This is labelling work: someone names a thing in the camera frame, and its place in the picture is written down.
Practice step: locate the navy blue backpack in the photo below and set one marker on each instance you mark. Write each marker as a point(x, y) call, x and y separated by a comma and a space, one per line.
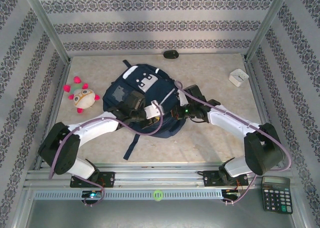
point(130, 82)

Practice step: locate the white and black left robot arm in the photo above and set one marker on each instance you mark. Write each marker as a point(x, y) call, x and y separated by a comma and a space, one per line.
point(100, 125)

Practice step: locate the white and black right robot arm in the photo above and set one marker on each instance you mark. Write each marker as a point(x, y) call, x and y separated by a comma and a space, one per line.
point(225, 117)

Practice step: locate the cream plush toy pink knobs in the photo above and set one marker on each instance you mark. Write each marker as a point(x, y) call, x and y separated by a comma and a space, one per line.
point(82, 100)

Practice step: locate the white square alarm clock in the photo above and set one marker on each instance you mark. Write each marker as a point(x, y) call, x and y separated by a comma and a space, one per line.
point(238, 77)

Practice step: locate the black computer mouse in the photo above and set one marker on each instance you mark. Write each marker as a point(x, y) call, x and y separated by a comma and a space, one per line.
point(171, 54)

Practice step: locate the small controller board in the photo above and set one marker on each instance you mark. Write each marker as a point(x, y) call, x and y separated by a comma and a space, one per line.
point(92, 195)
point(231, 193)

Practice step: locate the black desk calculator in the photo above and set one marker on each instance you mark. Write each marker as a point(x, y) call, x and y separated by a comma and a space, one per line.
point(277, 195)

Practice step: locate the aluminium mounting rail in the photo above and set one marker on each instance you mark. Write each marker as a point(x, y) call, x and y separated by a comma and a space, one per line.
point(155, 178)

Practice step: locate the aluminium side rail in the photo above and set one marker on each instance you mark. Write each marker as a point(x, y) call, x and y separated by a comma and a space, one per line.
point(59, 92)
point(259, 100)

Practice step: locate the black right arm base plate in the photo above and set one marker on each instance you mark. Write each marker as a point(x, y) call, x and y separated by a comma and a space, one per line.
point(210, 179)

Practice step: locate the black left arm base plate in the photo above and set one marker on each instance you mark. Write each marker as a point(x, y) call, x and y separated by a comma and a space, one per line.
point(107, 179)

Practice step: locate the aluminium frame post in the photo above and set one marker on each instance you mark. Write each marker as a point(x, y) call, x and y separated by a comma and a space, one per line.
point(267, 22)
point(45, 22)

